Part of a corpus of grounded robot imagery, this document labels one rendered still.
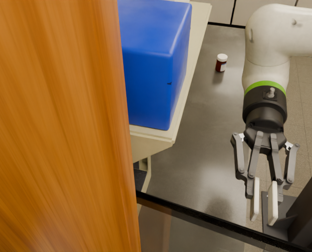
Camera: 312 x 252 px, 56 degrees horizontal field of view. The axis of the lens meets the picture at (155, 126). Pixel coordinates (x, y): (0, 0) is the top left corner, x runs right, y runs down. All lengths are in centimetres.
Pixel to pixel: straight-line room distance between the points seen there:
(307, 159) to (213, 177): 154
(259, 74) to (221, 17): 296
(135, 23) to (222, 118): 89
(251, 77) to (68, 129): 58
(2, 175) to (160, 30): 18
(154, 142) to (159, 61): 9
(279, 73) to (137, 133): 48
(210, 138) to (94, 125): 90
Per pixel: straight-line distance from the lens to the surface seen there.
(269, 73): 71
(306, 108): 284
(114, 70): 16
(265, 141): 61
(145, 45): 25
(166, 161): 98
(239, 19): 365
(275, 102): 65
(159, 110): 27
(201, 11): 52
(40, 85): 17
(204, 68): 137
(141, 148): 31
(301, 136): 257
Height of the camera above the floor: 173
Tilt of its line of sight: 47 degrees down
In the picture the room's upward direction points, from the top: straight up
